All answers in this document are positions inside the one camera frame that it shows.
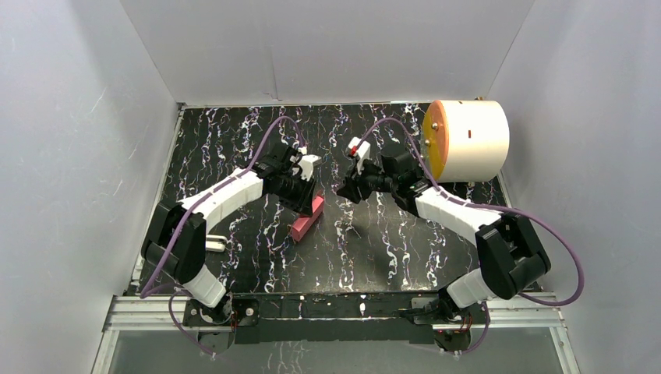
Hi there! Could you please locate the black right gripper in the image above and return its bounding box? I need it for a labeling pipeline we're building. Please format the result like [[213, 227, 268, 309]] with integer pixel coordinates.
[[335, 156, 397, 205]]

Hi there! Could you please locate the pink cardboard box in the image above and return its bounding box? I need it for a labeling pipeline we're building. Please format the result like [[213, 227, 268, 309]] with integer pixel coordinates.
[[290, 195, 325, 242]]

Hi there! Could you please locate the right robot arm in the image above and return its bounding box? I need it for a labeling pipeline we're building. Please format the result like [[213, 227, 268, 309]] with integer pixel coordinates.
[[337, 150, 551, 323]]

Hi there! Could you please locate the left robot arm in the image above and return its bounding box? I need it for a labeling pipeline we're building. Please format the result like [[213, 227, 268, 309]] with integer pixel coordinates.
[[140, 143, 320, 324]]

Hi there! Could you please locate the white cylindrical drum device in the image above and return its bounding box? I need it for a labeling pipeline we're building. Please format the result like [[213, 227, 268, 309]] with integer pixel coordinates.
[[420, 100, 510, 183]]

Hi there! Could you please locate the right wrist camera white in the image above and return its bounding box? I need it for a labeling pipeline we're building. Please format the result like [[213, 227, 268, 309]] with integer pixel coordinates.
[[347, 137, 371, 175]]

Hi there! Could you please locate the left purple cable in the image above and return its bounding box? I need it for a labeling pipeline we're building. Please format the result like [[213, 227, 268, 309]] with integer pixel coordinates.
[[139, 115, 308, 357]]

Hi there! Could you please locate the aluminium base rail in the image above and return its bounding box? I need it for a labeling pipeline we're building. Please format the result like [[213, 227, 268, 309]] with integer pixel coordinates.
[[104, 292, 565, 332]]

